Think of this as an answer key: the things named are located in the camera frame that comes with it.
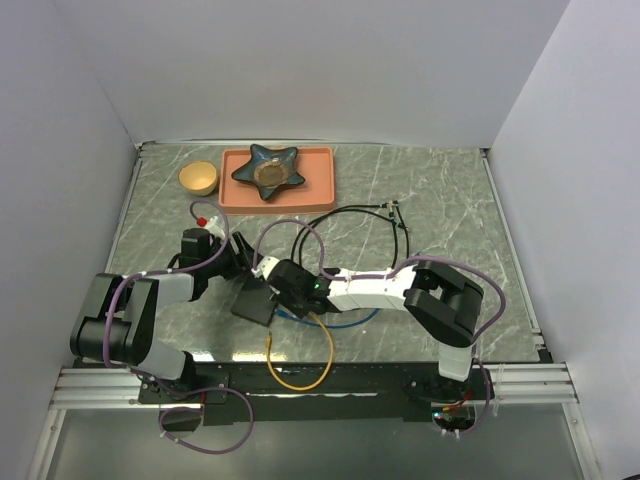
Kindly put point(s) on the salmon pink tray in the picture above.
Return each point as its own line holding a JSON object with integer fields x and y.
{"x": 316, "y": 195}

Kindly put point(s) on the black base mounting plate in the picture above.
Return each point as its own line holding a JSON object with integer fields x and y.
{"x": 232, "y": 392}

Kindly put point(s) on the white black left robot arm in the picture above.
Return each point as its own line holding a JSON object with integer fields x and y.
{"x": 116, "y": 322}

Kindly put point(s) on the yellow wooden bowl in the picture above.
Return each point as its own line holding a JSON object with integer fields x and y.
{"x": 199, "y": 178}

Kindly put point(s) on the aluminium frame rail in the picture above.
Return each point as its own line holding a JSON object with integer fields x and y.
{"x": 78, "y": 389}

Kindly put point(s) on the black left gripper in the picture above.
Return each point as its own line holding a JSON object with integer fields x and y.
{"x": 242, "y": 262}

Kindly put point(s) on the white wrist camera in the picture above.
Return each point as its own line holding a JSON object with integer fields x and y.
{"x": 265, "y": 267}
{"x": 214, "y": 225}

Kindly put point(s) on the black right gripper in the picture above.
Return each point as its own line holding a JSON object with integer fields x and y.
{"x": 282, "y": 297}

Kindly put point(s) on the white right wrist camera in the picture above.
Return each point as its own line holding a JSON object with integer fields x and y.
{"x": 265, "y": 267}

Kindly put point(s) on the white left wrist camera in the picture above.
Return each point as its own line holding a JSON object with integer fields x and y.
{"x": 214, "y": 225}

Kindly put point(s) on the blue star-shaped dish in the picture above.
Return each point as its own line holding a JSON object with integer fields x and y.
{"x": 270, "y": 170}

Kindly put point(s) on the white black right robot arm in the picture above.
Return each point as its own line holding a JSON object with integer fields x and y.
{"x": 444, "y": 302}

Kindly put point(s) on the black network switch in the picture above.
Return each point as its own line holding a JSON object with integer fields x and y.
{"x": 254, "y": 302}

